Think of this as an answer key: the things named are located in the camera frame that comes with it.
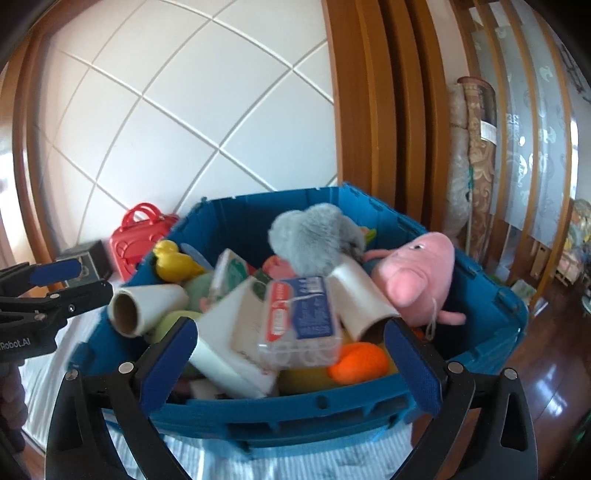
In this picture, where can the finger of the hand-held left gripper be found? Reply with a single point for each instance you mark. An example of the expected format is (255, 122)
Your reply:
(87, 295)
(55, 271)

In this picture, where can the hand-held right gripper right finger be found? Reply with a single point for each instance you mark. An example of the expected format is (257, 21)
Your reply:
(411, 369)

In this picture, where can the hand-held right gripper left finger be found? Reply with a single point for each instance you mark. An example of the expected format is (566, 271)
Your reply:
(168, 364)

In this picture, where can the green ball plush toy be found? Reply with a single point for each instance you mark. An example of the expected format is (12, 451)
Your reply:
(171, 324)

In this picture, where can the white paper tube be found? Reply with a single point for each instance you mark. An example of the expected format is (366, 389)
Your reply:
(355, 295)
(152, 300)

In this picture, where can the white box dark green end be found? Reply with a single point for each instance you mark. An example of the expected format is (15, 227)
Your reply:
(231, 341)

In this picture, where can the green packet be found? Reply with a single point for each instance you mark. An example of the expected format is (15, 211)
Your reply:
(196, 288)

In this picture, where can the yellow duck clip toy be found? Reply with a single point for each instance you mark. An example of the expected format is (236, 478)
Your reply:
(173, 265)

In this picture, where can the white box teal red print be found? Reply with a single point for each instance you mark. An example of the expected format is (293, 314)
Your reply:
(228, 272)

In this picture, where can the blue plastic crate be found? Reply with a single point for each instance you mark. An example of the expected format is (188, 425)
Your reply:
(300, 415)

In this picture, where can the clear box red blue label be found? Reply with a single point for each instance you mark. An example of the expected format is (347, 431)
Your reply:
(300, 318)

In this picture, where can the grey plush toy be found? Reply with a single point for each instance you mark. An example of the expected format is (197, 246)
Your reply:
(314, 235)

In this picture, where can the person's left hand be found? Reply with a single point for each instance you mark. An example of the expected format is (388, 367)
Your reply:
(10, 397)

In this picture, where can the black gift box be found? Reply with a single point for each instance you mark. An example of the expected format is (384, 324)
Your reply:
(94, 263)

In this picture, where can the orange plush toy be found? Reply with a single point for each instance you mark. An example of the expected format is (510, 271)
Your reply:
(360, 362)

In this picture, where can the red hard carry case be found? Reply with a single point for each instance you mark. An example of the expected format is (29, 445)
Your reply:
(134, 249)

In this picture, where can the pink pig plush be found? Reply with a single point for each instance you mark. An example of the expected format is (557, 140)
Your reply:
(415, 272)

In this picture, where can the beige rolled carpet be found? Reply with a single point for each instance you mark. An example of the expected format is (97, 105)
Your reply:
(457, 161)

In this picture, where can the brown patterned rolled carpet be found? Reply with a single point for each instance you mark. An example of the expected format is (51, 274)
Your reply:
(482, 161)

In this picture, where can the wooden frosted glass partition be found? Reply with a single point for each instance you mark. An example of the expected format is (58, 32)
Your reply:
(531, 115)

